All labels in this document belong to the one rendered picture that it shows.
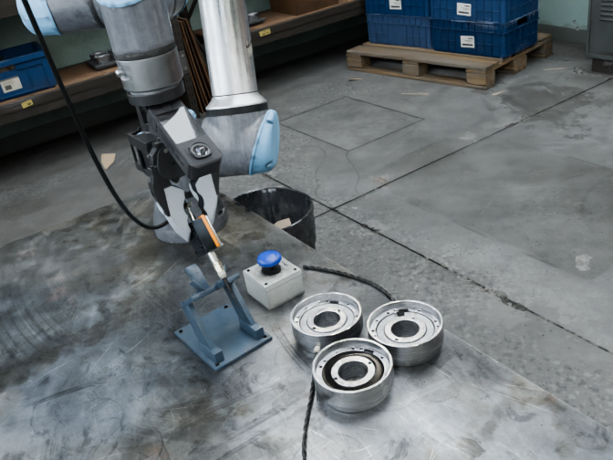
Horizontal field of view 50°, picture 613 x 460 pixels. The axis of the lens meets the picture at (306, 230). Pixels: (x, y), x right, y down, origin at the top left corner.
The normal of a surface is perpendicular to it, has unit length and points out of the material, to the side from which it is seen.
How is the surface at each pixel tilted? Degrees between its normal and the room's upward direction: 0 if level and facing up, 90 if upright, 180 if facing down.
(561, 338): 0
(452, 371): 0
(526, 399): 0
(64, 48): 90
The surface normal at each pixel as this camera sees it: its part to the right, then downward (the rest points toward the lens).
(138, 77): -0.18, 0.51
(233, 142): -0.12, 0.25
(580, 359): -0.15, -0.86
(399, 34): -0.72, 0.43
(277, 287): 0.57, 0.33
